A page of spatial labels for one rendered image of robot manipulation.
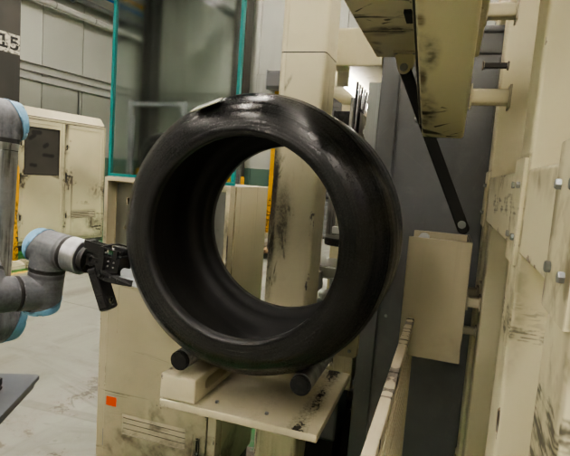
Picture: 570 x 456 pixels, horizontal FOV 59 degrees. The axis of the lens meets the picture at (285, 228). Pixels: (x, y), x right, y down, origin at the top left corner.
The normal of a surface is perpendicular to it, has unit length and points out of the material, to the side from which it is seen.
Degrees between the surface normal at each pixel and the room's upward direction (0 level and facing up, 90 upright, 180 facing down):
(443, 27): 162
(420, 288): 90
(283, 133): 80
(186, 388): 90
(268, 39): 90
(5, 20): 90
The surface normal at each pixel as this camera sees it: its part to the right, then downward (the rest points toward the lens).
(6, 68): 0.91, 0.11
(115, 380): -0.31, 0.07
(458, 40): -0.17, 0.97
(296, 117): 0.11, -0.60
